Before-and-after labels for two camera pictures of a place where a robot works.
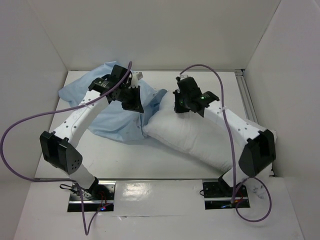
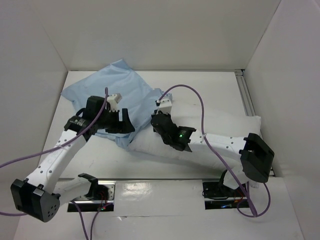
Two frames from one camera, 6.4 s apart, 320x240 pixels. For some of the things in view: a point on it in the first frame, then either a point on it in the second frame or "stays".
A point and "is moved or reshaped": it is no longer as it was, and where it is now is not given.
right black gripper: [182, 99] -> [158, 122]
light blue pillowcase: [113, 119] is moved or reshaped
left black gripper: [135, 104] -> [124, 126]
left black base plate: [101, 195] stays
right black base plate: [218, 194] stays
